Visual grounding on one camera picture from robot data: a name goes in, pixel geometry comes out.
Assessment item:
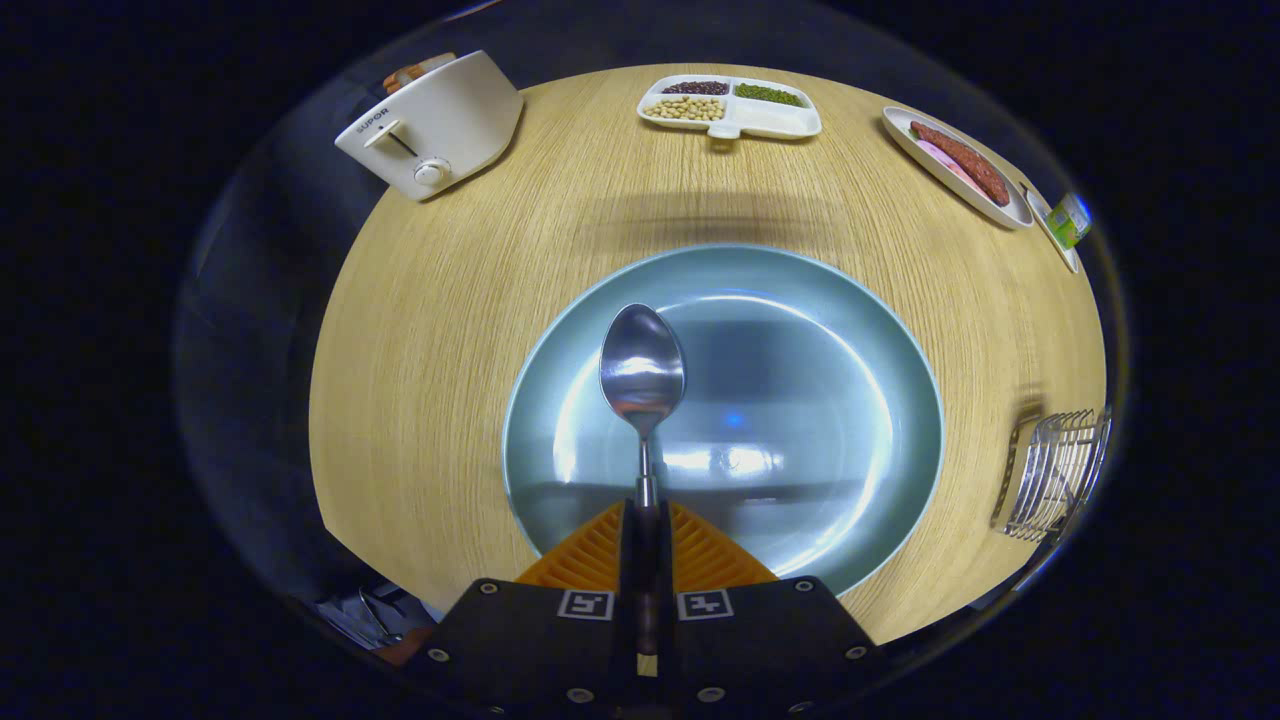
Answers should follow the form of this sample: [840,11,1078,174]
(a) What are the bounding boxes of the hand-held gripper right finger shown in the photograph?
[655,500,887,717]

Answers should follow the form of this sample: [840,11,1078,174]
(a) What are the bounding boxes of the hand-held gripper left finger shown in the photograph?
[415,500,643,717]

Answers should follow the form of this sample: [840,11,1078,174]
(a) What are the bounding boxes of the metal spoon with wooden handle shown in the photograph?
[598,303,688,680]

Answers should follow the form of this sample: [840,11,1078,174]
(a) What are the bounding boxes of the grey crumpled cloth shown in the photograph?
[314,583,443,665]

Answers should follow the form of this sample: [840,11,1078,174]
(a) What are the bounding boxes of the light blue plate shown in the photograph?
[502,244,945,599]

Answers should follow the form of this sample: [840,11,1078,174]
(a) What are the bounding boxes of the metal drainer basket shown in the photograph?
[990,405,1114,545]

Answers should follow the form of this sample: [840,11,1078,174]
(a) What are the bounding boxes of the small white saucer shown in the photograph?
[1024,185,1082,274]

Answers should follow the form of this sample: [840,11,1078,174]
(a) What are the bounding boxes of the pale pink ham slice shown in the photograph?
[915,138,987,197]

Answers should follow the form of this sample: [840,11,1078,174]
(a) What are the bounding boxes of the brown steak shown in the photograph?
[910,121,1012,208]

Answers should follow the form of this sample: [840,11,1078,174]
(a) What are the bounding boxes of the white divided dish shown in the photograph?
[637,74,823,142]

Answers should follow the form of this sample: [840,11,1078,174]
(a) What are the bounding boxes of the silver bottle with green label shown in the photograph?
[1047,192,1094,250]

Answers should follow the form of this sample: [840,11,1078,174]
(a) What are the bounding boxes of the white round plate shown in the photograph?
[882,106,1036,232]

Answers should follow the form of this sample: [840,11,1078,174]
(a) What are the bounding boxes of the white toaster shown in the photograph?
[335,50,525,203]

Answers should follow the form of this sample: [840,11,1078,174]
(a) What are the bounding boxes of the yellow soybeans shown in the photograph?
[644,95,728,123]

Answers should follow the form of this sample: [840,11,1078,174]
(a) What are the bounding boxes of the green beans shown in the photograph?
[735,82,807,109]

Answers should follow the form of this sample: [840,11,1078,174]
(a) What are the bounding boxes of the brown toast slices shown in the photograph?
[383,52,457,94]

